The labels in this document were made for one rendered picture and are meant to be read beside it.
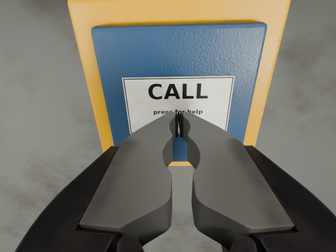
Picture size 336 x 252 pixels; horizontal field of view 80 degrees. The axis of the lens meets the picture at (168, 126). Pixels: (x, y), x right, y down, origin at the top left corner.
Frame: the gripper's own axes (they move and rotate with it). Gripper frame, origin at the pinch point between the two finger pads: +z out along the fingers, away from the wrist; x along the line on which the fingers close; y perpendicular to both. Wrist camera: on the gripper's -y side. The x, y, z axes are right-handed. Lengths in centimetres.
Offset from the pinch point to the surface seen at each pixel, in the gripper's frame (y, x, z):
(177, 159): 4.6, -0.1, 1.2
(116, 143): 3.0, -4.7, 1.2
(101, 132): 2.8, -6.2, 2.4
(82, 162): 90, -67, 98
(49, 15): -2, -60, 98
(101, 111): 0.9, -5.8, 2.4
